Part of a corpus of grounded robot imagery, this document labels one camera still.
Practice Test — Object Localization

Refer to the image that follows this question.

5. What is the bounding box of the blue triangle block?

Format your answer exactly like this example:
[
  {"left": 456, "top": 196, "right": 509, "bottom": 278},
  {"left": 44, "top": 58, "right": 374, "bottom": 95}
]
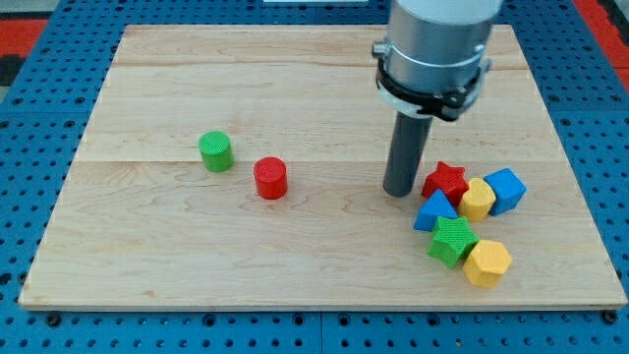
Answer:
[{"left": 413, "top": 189, "right": 458, "bottom": 232}]

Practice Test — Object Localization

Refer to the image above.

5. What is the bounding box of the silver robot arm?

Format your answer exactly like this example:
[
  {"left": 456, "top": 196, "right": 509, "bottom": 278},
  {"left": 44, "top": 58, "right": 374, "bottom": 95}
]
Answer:
[{"left": 372, "top": 0, "right": 502, "bottom": 122}]

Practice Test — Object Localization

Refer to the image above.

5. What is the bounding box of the yellow hexagon block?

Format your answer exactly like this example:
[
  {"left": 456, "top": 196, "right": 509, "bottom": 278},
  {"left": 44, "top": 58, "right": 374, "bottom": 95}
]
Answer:
[{"left": 462, "top": 240, "right": 513, "bottom": 288}]

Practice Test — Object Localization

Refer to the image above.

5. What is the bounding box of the red cylinder block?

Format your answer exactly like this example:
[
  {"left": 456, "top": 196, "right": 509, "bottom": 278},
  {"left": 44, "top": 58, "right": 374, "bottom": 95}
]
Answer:
[{"left": 254, "top": 156, "right": 288, "bottom": 200}]

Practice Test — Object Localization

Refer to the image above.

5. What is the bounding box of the red star block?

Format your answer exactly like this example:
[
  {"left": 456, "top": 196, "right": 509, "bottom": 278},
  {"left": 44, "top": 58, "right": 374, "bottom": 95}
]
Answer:
[{"left": 421, "top": 161, "right": 469, "bottom": 207}]

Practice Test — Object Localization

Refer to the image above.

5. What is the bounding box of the green cylinder block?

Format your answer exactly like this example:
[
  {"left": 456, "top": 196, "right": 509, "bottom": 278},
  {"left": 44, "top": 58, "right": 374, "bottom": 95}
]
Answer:
[{"left": 198, "top": 131, "right": 234, "bottom": 172}]

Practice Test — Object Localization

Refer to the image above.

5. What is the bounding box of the blue cube block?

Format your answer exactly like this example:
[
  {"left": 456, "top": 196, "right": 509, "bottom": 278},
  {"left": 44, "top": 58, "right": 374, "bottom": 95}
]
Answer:
[{"left": 484, "top": 168, "right": 527, "bottom": 216}]

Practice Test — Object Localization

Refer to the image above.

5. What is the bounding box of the green star block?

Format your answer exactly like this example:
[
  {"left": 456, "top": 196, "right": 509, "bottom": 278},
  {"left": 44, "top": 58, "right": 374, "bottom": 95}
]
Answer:
[{"left": 428, "top": 216, "right": 480, "bottom": 268}]

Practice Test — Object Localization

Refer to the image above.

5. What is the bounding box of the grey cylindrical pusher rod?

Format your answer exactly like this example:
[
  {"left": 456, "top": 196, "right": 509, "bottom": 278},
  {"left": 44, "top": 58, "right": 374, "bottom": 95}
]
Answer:
[{"left": 382, "top": 112, "right": 432, "bottom": 198}]

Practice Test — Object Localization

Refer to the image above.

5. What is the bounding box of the yellow rounded block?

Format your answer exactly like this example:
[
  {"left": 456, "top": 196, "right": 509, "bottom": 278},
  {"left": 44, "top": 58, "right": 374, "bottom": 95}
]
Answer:
[{"left": 457, "top": 177, "right": 496, "bottom": 222}]

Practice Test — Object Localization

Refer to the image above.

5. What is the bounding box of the light wooden board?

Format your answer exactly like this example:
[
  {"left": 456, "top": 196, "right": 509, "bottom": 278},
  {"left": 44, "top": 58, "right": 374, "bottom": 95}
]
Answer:
[{"left": 19, "top": 25, "right": 627, "bottom": 312}]

